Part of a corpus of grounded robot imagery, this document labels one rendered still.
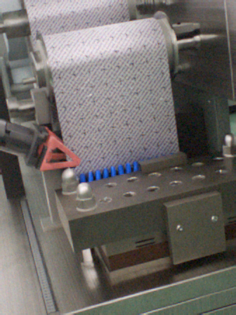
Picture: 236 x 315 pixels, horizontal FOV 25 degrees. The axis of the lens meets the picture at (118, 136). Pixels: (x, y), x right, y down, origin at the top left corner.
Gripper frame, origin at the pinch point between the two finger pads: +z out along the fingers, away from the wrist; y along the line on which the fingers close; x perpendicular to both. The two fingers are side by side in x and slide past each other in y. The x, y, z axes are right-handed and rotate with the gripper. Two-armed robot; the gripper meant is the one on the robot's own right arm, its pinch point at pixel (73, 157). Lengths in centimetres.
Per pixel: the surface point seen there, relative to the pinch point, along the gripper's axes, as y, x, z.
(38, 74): -3.3, 12.8, -11.4
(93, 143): -0.6, 3.9, 3.0
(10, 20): -29.1, 20.9, -18.0
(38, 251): 0.5, -20.3, 0.1
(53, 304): 21.1, -20.5, -0.1
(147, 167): 5.5, 3.6, 13.2
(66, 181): 7.0, -3.4, -1.5
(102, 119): -0.6, 8.9, 3.0
